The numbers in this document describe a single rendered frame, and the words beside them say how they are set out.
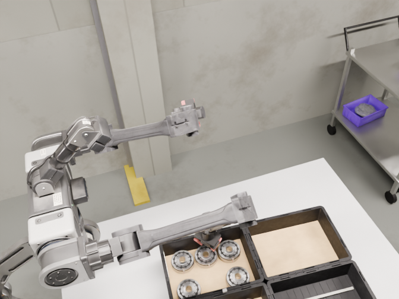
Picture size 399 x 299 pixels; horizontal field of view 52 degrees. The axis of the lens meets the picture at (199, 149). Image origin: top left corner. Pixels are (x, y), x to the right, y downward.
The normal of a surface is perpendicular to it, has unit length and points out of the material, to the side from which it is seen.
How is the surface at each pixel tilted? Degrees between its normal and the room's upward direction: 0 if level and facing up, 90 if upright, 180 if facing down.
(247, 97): 90
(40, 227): 0
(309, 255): 0
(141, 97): 90
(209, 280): 0
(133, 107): 90
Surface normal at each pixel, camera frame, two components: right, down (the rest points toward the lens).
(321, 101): 0.32, 0.66
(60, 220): -0.04, -0.71
